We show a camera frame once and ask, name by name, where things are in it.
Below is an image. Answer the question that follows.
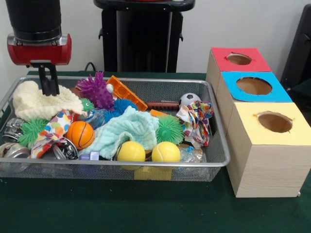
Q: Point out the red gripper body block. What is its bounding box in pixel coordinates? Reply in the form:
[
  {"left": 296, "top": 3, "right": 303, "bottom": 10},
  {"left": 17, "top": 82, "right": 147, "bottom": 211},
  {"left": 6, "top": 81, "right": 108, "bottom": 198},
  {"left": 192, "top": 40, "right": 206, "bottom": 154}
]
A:
[{"left": 6, "top": 33, "right": 72, "bottom": 67}]

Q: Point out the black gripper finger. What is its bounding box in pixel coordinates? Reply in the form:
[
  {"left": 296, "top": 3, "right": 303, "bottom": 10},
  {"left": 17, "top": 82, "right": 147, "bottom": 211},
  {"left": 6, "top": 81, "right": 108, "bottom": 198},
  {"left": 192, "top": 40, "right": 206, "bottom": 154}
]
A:
[
  {"left": 49, "top": 65, "right": 60, "bottom": 96},
  {"left": 37, "top": 65, "right": 52, "bottom": 96}
]

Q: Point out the cream knitted cloth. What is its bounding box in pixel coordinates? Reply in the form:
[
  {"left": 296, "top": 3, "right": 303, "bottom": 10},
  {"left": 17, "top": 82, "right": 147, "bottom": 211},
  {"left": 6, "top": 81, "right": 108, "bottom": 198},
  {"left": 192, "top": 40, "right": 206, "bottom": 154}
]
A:
[{"left": 11, "top": 80, "right": 87, "bottom": 122}]

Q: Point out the purple spiky toy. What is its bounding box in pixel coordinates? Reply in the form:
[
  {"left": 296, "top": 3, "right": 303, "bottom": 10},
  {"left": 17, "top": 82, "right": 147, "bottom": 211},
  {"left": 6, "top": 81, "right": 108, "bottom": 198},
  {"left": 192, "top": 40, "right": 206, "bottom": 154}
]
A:
[{"left": 76, "top": 71, "right": 115, "bottom": 110}]

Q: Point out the colourful polka dot cloth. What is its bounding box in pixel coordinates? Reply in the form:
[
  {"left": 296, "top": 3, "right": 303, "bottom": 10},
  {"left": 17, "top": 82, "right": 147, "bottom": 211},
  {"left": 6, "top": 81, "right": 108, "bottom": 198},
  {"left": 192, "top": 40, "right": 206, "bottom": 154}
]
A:
[
  {"left": 176, "top": 100, "right": 214, "bottom": 149},
  {"left": 30, "top": 109, "right": 79, "bottom": 159}
]

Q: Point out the shallow mesh bin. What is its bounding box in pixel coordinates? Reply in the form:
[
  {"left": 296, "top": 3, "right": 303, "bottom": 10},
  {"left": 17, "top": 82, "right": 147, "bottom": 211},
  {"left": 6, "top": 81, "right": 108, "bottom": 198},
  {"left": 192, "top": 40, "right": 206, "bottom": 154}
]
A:
[{"left": 0, "top": 75, "right": 231, "bottom": 182}]

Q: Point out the wooden box with three holes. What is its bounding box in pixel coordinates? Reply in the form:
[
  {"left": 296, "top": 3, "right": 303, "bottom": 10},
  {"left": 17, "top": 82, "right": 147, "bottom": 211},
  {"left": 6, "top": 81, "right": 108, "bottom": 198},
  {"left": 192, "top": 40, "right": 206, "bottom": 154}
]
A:
[{"left": 206, "top": 47, "right": 311, "bottom": 199}]

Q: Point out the orange toy basketball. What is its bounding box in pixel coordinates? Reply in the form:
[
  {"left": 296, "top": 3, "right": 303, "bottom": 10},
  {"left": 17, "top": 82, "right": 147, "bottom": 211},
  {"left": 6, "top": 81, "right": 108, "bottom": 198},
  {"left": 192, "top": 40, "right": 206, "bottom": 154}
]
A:
[{"left": 66, "top": 121, "right": 95, "bottom": 150}]

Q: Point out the orange toy brick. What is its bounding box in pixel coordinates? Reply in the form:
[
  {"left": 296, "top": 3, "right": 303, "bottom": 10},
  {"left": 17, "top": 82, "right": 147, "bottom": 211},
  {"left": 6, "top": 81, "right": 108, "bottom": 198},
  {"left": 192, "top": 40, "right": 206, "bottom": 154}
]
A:
[{"left": 106, "top": 75, "right": 148, "bottom": 112}]

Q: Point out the mint green cloth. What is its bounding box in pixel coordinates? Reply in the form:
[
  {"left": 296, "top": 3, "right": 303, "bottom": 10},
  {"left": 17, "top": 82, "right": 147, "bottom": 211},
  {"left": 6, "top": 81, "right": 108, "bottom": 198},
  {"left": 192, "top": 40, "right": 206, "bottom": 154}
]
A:
[{"left": 78, "top": 106, "right": 160, "bottom": 159}]

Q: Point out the smooth yellow ball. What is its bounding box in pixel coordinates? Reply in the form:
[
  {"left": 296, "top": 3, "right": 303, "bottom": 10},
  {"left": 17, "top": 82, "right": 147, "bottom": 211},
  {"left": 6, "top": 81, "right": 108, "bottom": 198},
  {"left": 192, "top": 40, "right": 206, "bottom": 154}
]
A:
[{"left": 116, "top": 141, "right": 146, "bottom": 162}]

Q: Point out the yellow tennis ball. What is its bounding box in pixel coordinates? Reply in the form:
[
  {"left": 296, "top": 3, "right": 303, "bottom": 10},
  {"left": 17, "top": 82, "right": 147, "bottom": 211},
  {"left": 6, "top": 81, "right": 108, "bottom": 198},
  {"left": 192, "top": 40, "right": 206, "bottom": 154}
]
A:
[{"left": 151, "top": 141, "right": 182, "bottom": 163}]

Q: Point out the small soccer ball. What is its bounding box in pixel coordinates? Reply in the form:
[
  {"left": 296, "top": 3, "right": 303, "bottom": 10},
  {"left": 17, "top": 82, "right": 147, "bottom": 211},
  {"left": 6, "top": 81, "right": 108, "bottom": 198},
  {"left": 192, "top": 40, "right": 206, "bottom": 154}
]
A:
[{"left": 179, "top": 93, "right": 202, "bottom": 107}]

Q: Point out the dark green tablecloth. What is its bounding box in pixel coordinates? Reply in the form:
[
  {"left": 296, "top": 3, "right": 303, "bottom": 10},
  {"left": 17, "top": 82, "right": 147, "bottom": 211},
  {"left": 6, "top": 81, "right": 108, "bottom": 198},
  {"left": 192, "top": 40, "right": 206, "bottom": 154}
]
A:
[{"left": 0, "top": 70, "right": 311, "bottom": 233}]

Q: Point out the black upright panel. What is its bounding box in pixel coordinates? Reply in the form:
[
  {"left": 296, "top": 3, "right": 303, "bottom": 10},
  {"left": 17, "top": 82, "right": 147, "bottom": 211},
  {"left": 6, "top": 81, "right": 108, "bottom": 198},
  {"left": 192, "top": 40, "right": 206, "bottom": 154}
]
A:
[{"left": 280, "top": 3, "right": 311, "bottom": 85}]

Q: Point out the dark green cloth side table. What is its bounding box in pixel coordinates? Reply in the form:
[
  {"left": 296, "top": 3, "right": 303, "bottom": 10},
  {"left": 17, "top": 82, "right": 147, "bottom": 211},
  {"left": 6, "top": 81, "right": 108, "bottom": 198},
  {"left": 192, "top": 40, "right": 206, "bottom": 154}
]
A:
[{"left": 290, "top": 79, "right": 311, "bottom": 105}]

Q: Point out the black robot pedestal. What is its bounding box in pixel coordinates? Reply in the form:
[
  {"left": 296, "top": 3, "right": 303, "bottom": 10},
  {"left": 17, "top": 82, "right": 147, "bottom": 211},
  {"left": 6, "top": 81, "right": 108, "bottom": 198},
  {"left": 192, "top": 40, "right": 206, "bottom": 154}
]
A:
[{"left": 93, "top": 0, "right": 196, "bottom": 73}]

